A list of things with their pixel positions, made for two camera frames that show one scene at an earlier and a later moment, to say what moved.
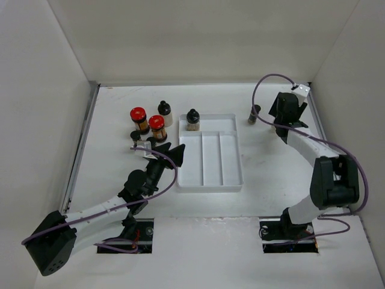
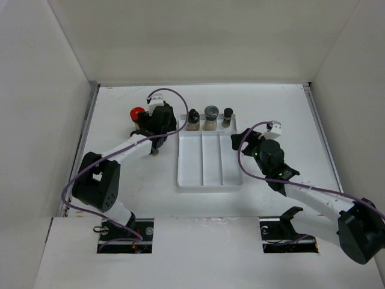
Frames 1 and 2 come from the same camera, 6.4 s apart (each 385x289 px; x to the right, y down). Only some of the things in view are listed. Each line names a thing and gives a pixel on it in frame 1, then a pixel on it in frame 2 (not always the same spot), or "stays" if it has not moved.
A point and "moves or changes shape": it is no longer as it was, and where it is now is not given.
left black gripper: x=175 y=153 to x=144 y=119
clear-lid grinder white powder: x=272 y=129 moves or changes shape
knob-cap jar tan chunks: x=192 y=118 stays
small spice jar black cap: x=252 y=118 to x=228 y=112
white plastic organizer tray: x=211 y=161 stays
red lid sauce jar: x=138 y=115 stays
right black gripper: x=299 y=110 to x=254 y=137
